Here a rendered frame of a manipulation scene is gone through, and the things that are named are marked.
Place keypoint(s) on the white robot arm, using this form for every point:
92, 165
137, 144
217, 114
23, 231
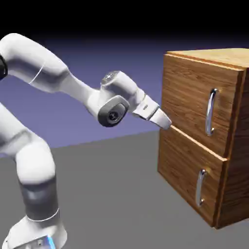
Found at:
48, 72

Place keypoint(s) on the small wooden cabinet door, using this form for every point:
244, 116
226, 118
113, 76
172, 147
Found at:
181, 167

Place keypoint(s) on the large wooden cabinet door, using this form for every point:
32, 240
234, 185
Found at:
186, 93

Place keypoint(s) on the wooden cabinet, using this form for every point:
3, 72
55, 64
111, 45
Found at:
235, 155

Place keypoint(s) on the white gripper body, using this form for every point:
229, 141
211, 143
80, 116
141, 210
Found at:
161, 118

